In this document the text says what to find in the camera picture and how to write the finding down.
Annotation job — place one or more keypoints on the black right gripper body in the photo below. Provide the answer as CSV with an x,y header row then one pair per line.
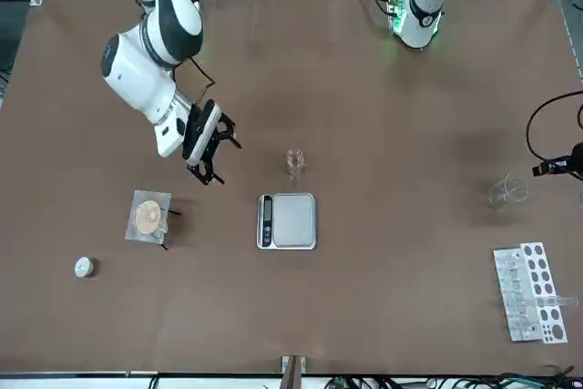
x,y
200,134

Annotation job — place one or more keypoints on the small glass beaker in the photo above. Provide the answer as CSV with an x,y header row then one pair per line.
x,y
295,168

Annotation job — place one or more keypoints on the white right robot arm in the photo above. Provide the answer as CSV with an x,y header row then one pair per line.
x,y
136,74

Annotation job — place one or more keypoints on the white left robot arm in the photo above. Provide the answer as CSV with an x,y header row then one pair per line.
x,y
426,11

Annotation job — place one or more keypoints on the silver digital balance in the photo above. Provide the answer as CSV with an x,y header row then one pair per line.
x,y
293,220

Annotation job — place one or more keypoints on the large glass beaker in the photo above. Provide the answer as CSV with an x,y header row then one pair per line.
x,y
501,195

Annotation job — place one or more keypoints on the glass alcohol lamp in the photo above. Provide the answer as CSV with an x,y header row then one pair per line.
x,y
161,230

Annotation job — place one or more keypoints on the white test tube rack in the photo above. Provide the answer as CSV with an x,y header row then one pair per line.
x,y
533,293

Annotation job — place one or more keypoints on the glass test tube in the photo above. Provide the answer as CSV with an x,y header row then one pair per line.
x,y
558,301

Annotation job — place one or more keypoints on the aluminium frame post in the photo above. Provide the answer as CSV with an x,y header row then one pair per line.
x,y
293,371

